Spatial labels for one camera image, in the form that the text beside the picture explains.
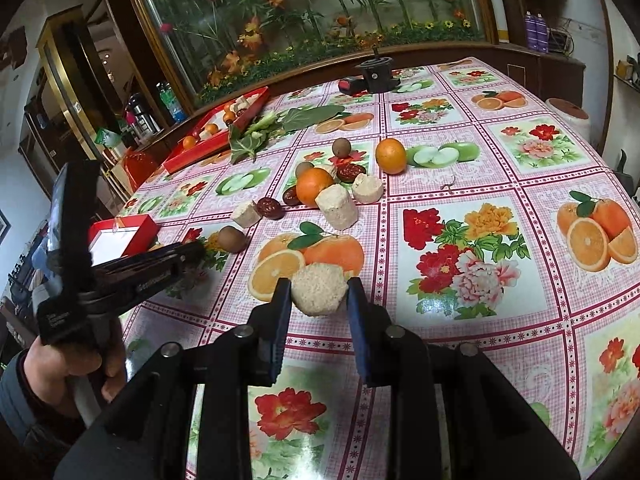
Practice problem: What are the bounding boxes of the beige hexagonal cake piece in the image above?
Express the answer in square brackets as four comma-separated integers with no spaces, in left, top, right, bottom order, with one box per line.
[291,262,348,316]

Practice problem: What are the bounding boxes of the far red tray with fruits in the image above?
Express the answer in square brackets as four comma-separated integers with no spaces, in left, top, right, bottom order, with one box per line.
[163,87,270,174]

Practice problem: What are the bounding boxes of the person's left hand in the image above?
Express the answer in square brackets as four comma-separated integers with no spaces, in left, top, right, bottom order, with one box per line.
[24,318,127,417]

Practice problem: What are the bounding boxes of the near red tray white inside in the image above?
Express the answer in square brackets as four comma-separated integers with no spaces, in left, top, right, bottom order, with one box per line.
[88,214,160,266]

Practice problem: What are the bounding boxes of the brown kiwi front left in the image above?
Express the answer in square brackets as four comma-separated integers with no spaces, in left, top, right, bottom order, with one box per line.
[217,226,248,254]

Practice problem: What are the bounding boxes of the brown kiwi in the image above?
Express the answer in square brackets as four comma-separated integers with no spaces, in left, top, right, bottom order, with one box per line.
[332,138,352,158]
[295,160,314,178]
[217,226,248,254]

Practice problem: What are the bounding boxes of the red plastic bag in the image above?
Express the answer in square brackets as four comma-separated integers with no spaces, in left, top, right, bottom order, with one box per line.
[122,148,160,193]

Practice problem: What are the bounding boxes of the small beige cake piece left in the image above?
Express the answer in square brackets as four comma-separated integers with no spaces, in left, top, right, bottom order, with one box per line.
[230,200,262,230]

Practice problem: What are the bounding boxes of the dark red jujube left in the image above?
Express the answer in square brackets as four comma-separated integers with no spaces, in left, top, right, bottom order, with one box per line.
[256,197,285,220]

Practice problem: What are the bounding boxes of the dark red jujube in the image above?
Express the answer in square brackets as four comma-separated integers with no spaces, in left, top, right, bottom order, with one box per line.
[336,162,367,183]
[256,197,285,220]
[282,185,302,207]

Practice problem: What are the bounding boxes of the dark blue jacket sleeve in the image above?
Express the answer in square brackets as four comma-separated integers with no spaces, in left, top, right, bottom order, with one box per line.
[0,351,86,479]

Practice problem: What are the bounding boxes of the large beige cake cylinder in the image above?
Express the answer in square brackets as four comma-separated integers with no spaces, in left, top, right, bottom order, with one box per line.
[316,184,358,231]

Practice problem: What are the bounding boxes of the floral fruit print tablecloth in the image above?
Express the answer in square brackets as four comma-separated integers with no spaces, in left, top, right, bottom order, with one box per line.
[124,58,639,478]

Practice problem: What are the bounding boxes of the dark red jujube middle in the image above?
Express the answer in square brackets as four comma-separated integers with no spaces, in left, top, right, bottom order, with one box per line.
[282,185,302,207]

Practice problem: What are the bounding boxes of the steel thermos flask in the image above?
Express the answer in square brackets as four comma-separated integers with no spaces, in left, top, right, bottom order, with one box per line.
[125,92,160,141]

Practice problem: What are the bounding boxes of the small twig on table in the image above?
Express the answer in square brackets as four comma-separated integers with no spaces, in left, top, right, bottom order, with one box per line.
[440,174,457,192]

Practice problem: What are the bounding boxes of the orange near centre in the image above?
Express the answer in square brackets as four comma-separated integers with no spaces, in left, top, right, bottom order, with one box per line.
[295,167,334,208]

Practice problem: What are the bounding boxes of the orange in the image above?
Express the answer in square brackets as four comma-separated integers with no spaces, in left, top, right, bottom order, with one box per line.
[295,167,334,208]
[375,138,407,176]

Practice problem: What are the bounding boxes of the dark red jujube right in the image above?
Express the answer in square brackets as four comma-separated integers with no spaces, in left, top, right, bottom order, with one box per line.
[336,162,367,183]

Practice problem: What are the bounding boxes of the brown kiwi middle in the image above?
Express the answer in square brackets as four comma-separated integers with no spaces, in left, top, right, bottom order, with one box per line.
[295,160,314,178]

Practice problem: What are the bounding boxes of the orange on right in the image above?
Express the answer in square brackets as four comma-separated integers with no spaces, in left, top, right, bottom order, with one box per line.
[375,138,407,176]

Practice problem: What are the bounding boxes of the green leafy vegetable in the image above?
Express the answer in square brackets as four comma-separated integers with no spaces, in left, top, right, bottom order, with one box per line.
[229,105,345,165]

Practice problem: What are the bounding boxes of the brown kiwi far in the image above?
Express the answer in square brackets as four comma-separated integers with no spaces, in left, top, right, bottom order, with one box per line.
[332,138,352,158]

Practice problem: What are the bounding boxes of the green plastic bottle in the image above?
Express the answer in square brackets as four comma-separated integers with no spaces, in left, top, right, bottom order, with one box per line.
[156,82,188,122]

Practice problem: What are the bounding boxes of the small red black box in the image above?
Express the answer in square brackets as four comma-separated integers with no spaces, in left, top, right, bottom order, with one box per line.
[338,77,368,96]

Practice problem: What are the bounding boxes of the black round stand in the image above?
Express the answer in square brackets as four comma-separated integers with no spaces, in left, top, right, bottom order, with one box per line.
[356,47,400,94]

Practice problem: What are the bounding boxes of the flower mural glass panel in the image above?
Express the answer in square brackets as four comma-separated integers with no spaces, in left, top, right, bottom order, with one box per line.
[131,0,498,106]

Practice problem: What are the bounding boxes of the white stool red top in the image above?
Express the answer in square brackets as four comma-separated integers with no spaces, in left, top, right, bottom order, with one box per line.
[546,98,592,143]

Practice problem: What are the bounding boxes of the purple bottles pair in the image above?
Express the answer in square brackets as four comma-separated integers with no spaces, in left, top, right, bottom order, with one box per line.
[524,11,549,53]

